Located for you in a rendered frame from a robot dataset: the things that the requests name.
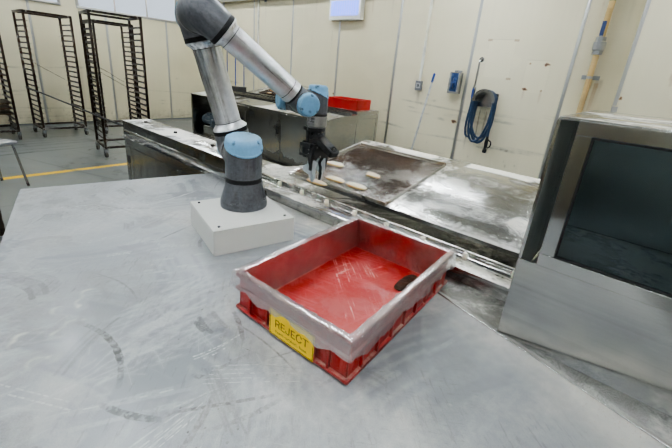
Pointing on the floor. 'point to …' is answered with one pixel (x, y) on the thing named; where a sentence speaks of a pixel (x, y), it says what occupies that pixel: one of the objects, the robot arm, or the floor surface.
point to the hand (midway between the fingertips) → (317, 178)
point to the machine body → (160, 162)
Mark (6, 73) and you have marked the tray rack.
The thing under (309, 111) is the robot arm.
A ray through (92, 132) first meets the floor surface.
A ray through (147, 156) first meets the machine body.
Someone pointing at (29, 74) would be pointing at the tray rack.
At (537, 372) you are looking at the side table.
